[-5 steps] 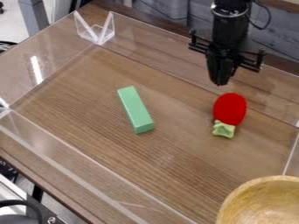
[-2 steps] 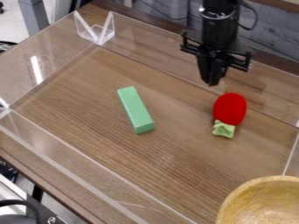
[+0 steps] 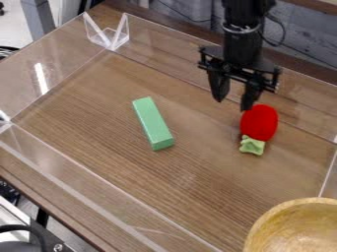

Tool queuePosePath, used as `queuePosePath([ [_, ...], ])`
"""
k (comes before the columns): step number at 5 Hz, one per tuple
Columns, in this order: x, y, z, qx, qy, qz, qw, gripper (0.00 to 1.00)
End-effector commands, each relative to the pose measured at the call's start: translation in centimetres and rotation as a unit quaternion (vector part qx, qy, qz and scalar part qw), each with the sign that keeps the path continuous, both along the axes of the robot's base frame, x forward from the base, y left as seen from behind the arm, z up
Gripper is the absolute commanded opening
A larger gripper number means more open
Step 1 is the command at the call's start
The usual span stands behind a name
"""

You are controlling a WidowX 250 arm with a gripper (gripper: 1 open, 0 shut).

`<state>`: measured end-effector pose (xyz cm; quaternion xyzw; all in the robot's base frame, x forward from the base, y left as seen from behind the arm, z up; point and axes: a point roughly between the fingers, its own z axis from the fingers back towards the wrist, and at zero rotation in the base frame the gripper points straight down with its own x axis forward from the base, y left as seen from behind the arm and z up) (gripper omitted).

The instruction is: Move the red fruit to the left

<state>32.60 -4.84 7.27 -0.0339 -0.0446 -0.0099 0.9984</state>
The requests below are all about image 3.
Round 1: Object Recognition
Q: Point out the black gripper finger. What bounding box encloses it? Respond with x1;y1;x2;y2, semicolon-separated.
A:
241;81;263;111
207;66;230;102

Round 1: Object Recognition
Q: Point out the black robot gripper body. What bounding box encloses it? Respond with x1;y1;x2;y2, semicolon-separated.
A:
199;45;282;93

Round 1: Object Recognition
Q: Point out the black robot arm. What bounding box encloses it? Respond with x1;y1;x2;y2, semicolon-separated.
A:
199;0;282;111

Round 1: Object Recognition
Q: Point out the red plush strawberry fruit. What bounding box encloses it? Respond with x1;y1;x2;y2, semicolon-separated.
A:
239;104;279;156

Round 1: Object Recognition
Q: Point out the green rectangular block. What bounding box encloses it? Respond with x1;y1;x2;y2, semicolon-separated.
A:
131;96;175;151

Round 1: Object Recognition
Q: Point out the wooden bowl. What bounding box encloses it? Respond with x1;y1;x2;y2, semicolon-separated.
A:
242;197;337;252

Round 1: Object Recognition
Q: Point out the clear acrylic tray enclosure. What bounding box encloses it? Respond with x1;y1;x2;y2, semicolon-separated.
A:
0;12;337;252

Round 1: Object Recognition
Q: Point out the grey table leg post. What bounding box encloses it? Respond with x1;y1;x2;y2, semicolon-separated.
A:
20;0;56;40

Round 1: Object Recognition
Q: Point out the black metal bracket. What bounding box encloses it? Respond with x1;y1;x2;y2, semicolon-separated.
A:
29;220;76;252

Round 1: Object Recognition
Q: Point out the black cable loop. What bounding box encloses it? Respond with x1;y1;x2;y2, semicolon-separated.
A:
0;223;44;252

